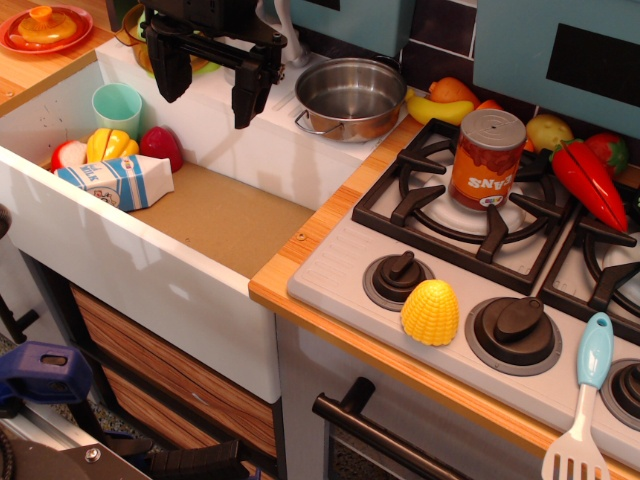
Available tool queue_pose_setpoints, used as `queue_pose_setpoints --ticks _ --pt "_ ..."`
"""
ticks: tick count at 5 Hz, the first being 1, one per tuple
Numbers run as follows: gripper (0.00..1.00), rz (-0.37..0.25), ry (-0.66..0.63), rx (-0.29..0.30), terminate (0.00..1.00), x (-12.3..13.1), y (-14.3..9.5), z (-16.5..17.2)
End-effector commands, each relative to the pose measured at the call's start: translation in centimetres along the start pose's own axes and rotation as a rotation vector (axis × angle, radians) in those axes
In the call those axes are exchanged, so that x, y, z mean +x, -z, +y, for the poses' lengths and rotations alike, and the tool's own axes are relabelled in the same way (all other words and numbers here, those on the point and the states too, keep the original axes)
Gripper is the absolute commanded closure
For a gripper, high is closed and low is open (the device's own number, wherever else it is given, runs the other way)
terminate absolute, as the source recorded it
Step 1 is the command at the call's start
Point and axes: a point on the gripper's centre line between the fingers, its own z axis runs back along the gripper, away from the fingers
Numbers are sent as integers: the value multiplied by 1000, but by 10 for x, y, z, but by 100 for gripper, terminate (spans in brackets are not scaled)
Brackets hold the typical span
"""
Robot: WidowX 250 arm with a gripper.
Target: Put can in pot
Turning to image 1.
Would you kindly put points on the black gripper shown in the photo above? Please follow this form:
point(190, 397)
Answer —
point(172, 23)

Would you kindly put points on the toy beans can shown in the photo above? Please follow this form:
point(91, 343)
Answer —
point(487, 158)

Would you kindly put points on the amber transparent toy pot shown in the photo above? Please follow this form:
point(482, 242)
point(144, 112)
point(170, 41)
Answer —
point(130, 35)

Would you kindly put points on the stainless steel pot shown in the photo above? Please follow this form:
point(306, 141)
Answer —
point(350, 100)

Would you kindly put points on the grey toy faucet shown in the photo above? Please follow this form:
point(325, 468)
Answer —
point(294, 53)

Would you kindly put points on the red toy apple half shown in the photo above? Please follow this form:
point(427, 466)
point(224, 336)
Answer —
point(160, 143)

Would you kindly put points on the mint green plastic cup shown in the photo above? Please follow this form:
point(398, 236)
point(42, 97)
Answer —
point(118, 106)

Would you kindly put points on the yellow toy bell pepper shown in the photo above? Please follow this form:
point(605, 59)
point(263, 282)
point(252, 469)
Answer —
point(107, 144)

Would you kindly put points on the toy milk carton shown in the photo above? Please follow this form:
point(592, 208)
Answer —
point(128, 183)

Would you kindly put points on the white toy sink basin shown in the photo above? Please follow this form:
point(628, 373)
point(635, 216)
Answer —
point(180, 268)

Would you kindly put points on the red white toy apple slice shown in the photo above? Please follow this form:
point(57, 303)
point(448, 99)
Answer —
point(72, 153)

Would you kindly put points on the orange plate with lid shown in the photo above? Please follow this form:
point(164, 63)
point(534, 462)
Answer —
point(45, 29)

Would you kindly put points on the yellow toy banana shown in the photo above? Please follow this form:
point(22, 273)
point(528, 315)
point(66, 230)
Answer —
point(424, 110)

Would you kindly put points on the orange toy carrot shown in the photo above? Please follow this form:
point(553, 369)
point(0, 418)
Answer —
point(492, 104)
point(450, 89)

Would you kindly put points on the left black stove grate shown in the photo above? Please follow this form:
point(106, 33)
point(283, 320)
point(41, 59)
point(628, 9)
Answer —
point(509, 244)

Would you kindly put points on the black stove grate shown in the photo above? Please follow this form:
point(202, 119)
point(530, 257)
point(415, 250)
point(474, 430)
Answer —
point(509, 244)
point(597, 269)

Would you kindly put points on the left stove knob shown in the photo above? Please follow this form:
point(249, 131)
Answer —
point(389, 280)

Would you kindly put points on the stove knob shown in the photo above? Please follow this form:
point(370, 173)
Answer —
point(514, 336)
point(389, 280)
point(620, 392)

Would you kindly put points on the yellow toy corn piece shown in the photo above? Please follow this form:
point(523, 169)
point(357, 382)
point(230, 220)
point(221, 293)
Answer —
point(430, 314)

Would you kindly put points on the yellow toy potato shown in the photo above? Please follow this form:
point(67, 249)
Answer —
point(546, 131)

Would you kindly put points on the blue clamp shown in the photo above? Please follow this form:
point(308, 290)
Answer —
point(43, 373)

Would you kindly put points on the teal cabinet with window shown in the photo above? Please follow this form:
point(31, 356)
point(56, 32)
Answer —
point(578, 58)

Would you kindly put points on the red toy chili pepper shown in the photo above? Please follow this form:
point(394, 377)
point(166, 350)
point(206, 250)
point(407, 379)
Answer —
point(580, 171)

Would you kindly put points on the middle stove knob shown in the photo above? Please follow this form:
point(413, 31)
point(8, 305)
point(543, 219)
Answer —
point(514, 336)

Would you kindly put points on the red toy strawberry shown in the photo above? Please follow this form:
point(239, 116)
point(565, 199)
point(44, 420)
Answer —
point(612, 151)

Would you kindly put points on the right black stove grate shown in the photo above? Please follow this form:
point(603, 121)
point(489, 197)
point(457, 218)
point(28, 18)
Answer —
point(597, 269)

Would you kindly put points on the blue white toy spatula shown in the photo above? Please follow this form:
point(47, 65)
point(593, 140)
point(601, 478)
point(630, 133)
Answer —
point(575, 455)

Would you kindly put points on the right stove knob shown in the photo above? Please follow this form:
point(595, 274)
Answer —
point(620, 392)

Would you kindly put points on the black oven door handle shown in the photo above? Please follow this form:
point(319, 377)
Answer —
point(346, 414)

